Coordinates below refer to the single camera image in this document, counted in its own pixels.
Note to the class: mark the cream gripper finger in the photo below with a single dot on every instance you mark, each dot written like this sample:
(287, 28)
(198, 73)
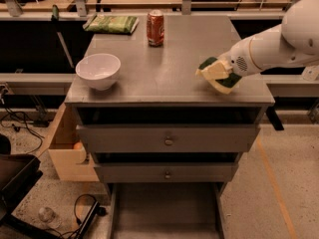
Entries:
(214, 69)

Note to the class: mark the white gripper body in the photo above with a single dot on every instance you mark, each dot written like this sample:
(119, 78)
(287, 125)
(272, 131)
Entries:
(238, 62)

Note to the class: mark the green yellow sponge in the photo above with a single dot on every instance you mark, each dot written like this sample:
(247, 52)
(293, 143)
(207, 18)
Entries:
(225, 86)

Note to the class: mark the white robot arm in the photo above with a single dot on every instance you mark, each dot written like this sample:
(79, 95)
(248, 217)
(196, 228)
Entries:
(292, 43)

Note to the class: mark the grey drawer cabinet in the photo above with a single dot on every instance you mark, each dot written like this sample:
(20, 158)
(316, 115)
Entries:
(158, 86)

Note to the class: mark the grey top drawer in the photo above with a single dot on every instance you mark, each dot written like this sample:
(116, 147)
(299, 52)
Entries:
(124, 138)

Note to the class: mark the grey drawer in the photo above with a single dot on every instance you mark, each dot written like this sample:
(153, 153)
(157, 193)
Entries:
(166, 211)
(165, 172)
(124, 138)

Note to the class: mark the grey middle drawer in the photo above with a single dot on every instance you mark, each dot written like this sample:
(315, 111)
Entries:
(165, 172)

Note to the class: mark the grey bottom drawer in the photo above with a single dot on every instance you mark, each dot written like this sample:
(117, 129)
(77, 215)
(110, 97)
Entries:
(166, 211)

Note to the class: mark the orange soda can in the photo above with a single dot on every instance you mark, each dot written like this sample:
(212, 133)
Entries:
(155, 28)

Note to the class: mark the white bowl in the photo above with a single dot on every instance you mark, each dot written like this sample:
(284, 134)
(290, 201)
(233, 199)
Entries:
(99, 71)

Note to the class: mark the green chip bag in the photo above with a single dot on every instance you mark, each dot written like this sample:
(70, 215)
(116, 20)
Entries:
(111, 24)

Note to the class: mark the orange ball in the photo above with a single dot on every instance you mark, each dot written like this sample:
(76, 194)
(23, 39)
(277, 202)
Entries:
(77, 145)

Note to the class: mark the light wooden box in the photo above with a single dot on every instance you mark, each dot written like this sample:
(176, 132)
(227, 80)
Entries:
(70, 164)

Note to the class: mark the black power strip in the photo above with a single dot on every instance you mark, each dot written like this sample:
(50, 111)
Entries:
(87, 221)

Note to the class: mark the clear plastic cup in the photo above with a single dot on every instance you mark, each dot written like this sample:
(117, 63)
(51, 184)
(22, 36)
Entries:
(46, 214)

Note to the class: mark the white bracket on rail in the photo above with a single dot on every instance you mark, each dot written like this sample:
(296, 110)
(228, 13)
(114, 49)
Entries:
(310, 73)

